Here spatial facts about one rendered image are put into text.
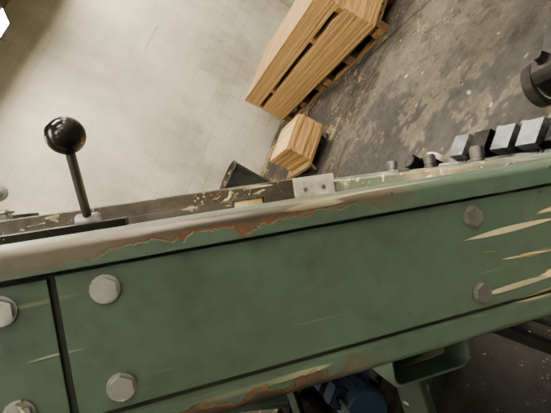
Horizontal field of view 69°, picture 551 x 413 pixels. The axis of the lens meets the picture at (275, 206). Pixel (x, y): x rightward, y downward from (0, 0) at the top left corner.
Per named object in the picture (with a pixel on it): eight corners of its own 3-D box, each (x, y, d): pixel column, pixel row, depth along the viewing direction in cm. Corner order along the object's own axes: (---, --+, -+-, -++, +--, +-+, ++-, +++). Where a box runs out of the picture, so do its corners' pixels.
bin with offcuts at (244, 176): (281, 175, 543) (237, 155, 526) (269, 210, 528) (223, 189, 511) (268, 183, 591) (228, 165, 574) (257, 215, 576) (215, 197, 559)
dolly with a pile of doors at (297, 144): (333, 128, 425) (300, 111, 415) (319, 172, 410) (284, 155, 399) (308, 146, 482) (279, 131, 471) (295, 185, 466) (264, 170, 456)
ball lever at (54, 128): (108, 237, 45) (79, 121, 38) (71, 242, 44) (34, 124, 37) (109, 219, 48) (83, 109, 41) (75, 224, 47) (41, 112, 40)
